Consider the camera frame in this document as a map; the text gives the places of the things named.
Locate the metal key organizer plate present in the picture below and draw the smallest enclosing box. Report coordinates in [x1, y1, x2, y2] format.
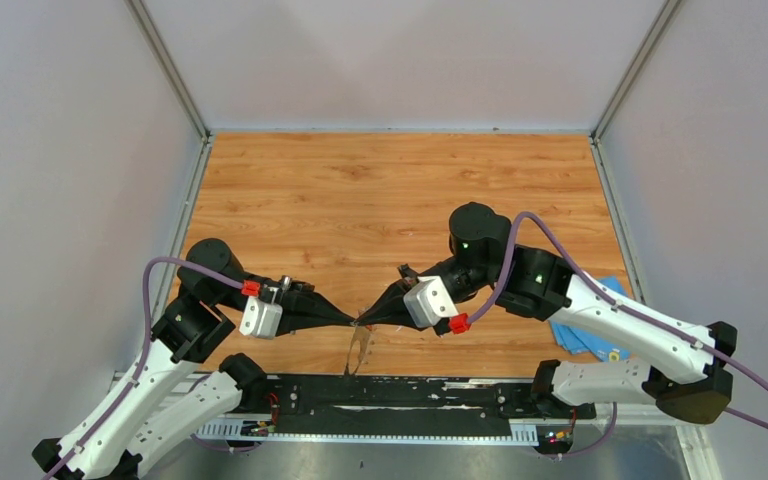
[343, 319, 376, 376]

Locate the blue cloth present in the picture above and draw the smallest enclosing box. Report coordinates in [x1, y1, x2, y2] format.
[548, 276, 631, 362]

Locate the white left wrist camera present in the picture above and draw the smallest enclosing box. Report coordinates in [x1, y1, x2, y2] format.
[239, 297, 283, 339]

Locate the aluminium rail base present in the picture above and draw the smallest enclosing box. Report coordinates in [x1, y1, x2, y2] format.
[79, 370, 723, 480]

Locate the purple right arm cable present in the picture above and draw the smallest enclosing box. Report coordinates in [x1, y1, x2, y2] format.
[448, 211, 768, 460]

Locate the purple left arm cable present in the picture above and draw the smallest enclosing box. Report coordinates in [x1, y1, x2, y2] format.
[39, 256, 263, 480]

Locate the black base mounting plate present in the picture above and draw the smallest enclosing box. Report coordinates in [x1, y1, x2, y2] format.
[234, 374, 596, 438]

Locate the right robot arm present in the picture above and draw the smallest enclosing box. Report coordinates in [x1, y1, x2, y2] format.
[358, 202, 737, 425]

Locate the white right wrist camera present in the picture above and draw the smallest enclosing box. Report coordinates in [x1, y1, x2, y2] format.
[403, 276, 459, 329]

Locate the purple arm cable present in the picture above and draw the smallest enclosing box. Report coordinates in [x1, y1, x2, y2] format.
[448, 211, 768, 460]
[39, 256, 263, 480]

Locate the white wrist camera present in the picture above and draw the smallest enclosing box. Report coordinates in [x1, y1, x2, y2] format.
[403, 276, 459, 329]
[239, 297, 283, 339]

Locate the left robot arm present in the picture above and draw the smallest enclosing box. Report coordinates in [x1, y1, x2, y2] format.
[32, 238, 354, 479]

